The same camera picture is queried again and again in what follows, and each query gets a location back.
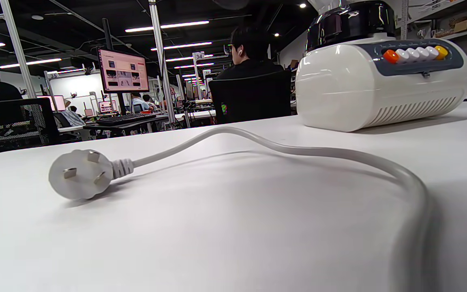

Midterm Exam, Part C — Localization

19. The white blender with coloured buttons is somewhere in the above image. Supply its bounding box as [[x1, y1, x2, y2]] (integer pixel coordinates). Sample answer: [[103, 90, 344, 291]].
[[295, 0, 467, 133]]

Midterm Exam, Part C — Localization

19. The white blender power cord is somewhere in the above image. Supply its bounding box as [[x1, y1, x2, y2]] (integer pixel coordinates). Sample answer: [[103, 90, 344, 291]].
[[48, 126, 435, 292]]

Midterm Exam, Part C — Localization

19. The black office chair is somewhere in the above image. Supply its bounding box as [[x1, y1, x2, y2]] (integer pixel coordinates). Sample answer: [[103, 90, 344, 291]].
[[208, 71, 293, 125]]

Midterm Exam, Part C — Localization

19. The black desk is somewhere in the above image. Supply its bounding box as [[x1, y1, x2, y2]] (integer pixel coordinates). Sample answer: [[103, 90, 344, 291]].
[[84, 116, 170, 137]]

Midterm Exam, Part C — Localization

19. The black keyboard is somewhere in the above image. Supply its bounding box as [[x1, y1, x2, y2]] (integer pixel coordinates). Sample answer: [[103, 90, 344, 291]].
[[96, 113, 157, 125]]

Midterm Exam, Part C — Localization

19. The long ceiling light strip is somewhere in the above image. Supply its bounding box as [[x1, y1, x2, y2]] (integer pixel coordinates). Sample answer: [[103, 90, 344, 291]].
[[125, 20, 210, 33], [151, 42, 213, 51]]

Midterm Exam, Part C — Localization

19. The monitor with pink screen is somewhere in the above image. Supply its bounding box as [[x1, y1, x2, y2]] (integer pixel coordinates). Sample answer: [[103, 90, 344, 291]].
[[97, 47, 150, 94]]

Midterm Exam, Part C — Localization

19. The black monitor pole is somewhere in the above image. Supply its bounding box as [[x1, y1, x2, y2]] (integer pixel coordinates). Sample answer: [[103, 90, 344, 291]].
[[102, 18, 127, 116]]

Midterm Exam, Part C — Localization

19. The black mesh chair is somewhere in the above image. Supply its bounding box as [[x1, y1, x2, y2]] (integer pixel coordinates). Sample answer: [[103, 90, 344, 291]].
[[0, 98, 60, 159]]

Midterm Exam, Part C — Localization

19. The grey metal post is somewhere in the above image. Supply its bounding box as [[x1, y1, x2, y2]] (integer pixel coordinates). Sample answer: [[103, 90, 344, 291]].
[[148, 0, 176, 124], [0, 0, 37, 99]]

